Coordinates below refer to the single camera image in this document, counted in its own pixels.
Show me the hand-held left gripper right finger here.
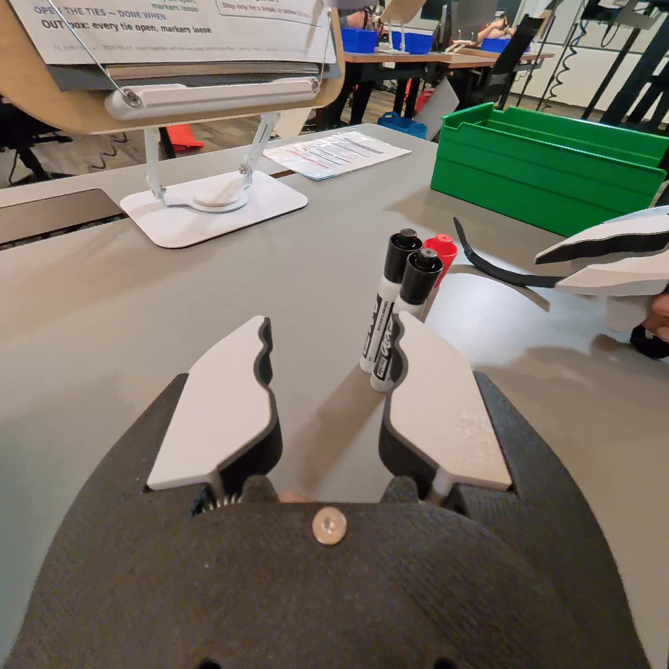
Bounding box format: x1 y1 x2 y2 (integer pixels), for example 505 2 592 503
378 312 513 507

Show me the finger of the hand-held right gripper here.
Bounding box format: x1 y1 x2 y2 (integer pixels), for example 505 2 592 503
555 250 669 300
535 205 669 266

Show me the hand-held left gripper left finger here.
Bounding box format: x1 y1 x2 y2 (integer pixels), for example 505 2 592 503
146 315 284 498

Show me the black hook-and-loop strap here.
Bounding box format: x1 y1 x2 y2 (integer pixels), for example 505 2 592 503
452 217 562 289

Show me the black dry-erase marker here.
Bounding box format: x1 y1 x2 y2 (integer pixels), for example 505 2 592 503
360 229 424 374
370 248 445 393

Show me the red dry-erase marker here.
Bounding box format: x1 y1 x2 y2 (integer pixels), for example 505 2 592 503
421 233 459 320

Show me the another person's forearm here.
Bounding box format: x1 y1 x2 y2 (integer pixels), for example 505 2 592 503
473 20 518 43

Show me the person's right hand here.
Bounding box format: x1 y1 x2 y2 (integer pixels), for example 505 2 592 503
647 292 669 341

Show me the green plastic bin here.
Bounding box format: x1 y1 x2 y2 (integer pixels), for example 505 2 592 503
431 102 669 237

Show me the black office chair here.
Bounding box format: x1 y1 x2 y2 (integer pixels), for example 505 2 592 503
489 15 545 112
0 97 74 185

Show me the white panel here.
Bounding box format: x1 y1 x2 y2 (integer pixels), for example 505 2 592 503
415 78 461 142

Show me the blue bag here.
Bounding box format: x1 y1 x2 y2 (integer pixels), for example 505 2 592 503
377 111 428 139

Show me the wooden work table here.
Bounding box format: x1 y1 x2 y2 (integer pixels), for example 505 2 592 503
342 49 555 121

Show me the red floor object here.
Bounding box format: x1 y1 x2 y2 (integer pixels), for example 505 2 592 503
166 124 206 153

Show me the laminated paper sheet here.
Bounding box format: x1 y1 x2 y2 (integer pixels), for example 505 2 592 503
263 131 412 181

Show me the printed instruction sheet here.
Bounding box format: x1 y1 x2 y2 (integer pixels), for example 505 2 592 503
10 0 338 66

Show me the dark metal table frame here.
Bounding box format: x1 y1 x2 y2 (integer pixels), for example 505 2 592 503
580 0 669 126

